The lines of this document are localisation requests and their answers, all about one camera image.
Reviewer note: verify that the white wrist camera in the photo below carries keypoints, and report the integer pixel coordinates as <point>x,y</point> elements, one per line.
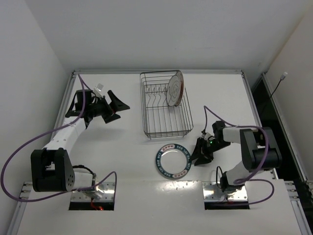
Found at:
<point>98,90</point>
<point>206,136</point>

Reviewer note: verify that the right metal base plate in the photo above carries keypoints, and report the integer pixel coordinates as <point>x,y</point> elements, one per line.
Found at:
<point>213,194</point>

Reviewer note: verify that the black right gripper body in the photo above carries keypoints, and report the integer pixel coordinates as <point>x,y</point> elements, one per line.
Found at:
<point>204,149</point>

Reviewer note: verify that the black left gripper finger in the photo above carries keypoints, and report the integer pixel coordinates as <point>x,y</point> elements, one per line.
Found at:
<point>110,117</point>
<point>116,104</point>

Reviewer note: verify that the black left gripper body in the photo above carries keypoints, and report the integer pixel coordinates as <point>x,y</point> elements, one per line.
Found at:
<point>106,109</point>

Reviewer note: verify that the grey wire dish rack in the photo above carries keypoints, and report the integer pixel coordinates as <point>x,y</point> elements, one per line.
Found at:
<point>160,121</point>

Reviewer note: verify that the metal base plate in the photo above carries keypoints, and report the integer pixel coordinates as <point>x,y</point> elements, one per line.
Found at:
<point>213,194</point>
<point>102,193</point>

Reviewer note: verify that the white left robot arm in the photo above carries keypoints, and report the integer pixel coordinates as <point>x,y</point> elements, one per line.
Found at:
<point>51,167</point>

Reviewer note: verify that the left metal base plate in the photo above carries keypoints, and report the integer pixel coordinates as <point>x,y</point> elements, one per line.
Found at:
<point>102,193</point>

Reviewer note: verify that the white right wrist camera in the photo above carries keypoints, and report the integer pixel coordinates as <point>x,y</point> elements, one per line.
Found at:
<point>206,136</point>

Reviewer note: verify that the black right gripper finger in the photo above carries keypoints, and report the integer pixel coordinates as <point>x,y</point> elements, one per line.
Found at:
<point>197,152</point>
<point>204,160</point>

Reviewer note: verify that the white plate with teal rim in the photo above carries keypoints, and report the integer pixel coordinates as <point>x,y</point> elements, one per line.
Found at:
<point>173,161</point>

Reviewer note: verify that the white plate with flower emblem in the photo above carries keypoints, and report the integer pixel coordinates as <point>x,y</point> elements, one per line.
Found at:
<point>173,90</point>

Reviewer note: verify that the white plate with orange sunburst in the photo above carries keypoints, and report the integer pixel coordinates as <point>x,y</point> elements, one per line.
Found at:
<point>180,75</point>

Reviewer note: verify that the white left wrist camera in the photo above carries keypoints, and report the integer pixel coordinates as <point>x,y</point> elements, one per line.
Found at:
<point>98,90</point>

